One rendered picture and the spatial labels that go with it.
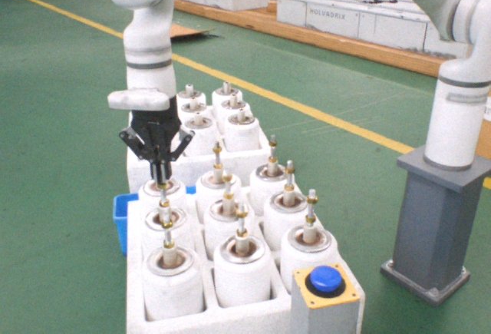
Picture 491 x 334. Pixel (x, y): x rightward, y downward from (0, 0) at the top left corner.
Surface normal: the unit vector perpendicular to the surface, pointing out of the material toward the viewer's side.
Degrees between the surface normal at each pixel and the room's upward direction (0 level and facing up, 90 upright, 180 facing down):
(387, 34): 90
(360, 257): 0
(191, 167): 90
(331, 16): 90
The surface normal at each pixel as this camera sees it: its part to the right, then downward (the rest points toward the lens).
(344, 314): 0.23, 0.43
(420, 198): -0.78, 0.28
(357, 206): 0.00, -0.90
